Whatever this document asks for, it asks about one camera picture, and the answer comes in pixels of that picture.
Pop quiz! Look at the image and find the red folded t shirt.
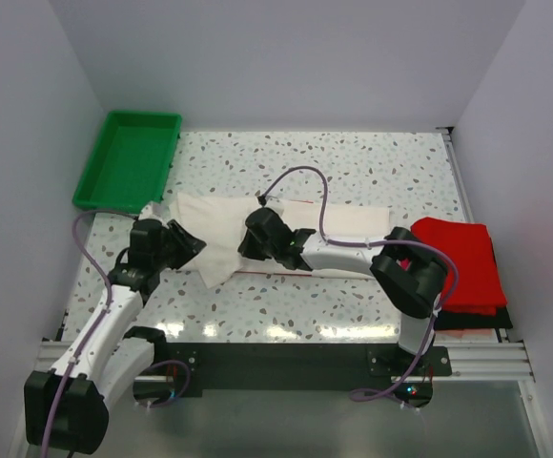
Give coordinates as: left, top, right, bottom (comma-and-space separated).
411, 217, 507, 317

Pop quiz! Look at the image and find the green plastic tray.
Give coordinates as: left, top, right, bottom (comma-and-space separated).
72, 110, 182, 214

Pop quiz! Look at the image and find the black folded t shirt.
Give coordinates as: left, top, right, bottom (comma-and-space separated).
434, 307, 513, 331

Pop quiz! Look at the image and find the white printed t shirt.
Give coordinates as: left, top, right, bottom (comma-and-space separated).
164, 193, 393, 288

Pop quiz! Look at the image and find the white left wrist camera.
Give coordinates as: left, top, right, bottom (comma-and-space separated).
138, 201, 171, 224

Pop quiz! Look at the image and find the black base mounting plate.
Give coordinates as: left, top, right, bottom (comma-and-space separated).
131, 342, 452, 409

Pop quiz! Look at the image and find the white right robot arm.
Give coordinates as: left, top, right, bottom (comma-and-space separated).
238, 208, 458, 375

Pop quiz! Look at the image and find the aluminium frame rail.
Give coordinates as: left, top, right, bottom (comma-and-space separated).
31, 336, 538, 383

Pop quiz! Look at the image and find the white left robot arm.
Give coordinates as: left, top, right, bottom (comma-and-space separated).
24, 218, 206, 456

